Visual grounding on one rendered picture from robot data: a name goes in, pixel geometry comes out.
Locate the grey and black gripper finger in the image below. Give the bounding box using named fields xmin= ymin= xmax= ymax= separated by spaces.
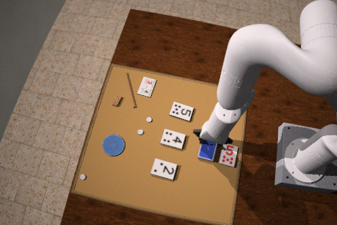
xmin=193 ymin=129 xmax=203 ymax=143
xmin=216 ymin=138 xmax=233 ymax=148

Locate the blue round disc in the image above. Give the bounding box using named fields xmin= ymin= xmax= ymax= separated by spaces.
xmin=103 ymin=135 xmax=124 ymax=156

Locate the white playing card with red pips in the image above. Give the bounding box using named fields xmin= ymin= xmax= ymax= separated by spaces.
xmin=219 ymin=144 xmax=238 ymax=167

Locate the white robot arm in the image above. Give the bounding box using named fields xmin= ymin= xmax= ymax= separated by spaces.
xmin=207 ymin=0 xmax=337 ymax=183

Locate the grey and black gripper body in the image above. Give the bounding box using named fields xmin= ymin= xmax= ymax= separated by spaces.
xmin=200 ymin=121 xmax=229 ymax=145

